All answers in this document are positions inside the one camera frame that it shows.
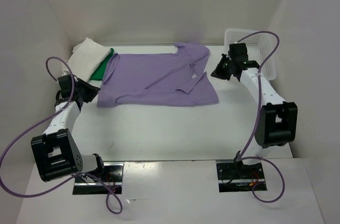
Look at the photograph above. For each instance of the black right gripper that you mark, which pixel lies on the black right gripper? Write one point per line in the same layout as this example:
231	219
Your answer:
217	72

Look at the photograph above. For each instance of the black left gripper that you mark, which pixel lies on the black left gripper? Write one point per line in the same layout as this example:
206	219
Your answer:
93	90

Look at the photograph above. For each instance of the green t shirt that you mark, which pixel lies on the green t shirt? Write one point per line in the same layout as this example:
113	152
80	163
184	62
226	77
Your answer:
98	74

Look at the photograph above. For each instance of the white t shirt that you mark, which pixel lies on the white t shirt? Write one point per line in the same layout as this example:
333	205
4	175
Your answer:
86	58

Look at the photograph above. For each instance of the lavender t shirt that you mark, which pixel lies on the lavender t shirt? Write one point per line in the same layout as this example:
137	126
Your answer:
170	79

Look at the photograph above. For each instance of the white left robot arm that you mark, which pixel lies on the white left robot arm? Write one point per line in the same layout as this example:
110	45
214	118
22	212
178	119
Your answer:
55	151

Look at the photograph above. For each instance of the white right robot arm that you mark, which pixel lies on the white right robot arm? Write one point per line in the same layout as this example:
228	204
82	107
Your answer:
276	118

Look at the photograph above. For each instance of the white plastic basket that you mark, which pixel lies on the white plastic basket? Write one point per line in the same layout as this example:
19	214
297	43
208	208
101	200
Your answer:
259	46

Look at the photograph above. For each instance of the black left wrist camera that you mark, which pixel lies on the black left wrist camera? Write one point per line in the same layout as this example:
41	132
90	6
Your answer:
67	83

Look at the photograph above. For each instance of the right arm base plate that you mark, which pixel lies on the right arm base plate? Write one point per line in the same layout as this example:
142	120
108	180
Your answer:
243	179

